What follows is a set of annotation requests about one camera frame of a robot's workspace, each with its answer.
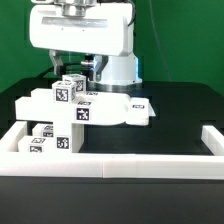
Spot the white U-shaped obstacle fence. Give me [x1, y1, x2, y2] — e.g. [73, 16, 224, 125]
[0, 121, 224, 180]

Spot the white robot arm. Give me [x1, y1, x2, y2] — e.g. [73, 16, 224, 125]
[29, 0, 142, 90]

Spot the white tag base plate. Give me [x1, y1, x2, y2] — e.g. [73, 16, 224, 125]
[148, 103, 156, 117]

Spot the white chair seat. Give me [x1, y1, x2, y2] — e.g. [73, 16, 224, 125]
[53, 121, 84, 153]

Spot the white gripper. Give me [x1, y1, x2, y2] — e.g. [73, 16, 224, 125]
[29, 3, 133, 82]

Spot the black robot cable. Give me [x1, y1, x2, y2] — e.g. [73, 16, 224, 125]
[36, 61, 84, 80]

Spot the white tagged cube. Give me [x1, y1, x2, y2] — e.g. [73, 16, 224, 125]
[62, 74, 86, 93]
[52, 81, 76, 103]

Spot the white chair back frame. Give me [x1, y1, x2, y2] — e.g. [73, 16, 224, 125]
[15, 88, 150, 126]

